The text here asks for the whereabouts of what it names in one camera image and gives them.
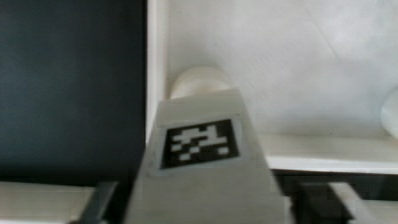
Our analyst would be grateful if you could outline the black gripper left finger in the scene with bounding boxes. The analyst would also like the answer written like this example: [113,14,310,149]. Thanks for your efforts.
[68,182,116,224]

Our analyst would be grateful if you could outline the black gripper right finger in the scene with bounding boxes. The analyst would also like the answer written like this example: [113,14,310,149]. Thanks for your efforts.
[294,181,379,224]

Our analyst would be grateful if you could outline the white square tabletop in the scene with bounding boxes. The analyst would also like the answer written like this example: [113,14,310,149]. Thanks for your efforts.
[147,0,398,174]

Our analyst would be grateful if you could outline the white U-shaped obstacle fence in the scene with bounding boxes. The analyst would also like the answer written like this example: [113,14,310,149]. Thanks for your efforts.
[0,182,398,224]

